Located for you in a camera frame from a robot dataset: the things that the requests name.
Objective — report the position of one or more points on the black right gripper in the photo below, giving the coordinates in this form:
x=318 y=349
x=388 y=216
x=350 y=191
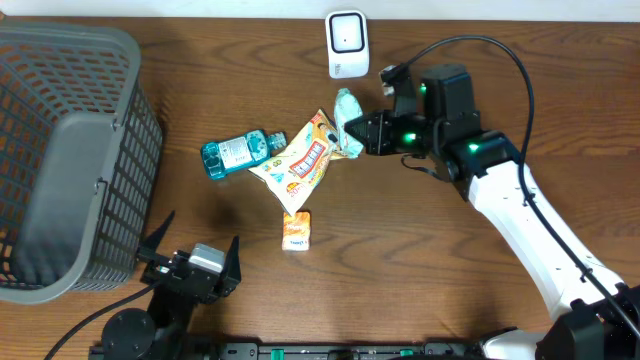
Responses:
x=380 y=141

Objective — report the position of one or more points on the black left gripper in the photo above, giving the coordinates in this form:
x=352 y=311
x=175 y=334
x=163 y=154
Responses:
x=156 y=272

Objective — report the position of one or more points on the teal wet wipes pack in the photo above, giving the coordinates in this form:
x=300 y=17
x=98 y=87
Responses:
x=346 y=109

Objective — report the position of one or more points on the orange snack bag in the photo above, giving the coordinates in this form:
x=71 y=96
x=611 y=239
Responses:
x=293 y=174

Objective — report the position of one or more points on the teal mouthwash bottle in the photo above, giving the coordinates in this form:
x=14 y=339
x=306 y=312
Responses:
x=239 y=153

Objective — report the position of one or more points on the small orange box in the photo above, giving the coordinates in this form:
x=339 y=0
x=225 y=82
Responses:
x=296 y=231

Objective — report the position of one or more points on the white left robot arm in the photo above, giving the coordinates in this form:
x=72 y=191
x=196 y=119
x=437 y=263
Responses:
x=164 y=322

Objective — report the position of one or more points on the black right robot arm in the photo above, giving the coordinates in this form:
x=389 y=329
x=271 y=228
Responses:
x=590 y=305

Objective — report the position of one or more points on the white barcode scanner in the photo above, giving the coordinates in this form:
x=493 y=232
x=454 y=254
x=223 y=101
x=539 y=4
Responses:
x=347 y=44

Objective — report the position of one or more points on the grey plastic basket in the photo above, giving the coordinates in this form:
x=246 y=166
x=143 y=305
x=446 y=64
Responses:
x=80 y=151

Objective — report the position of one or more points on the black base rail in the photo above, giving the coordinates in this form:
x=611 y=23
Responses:
x=253 y=351

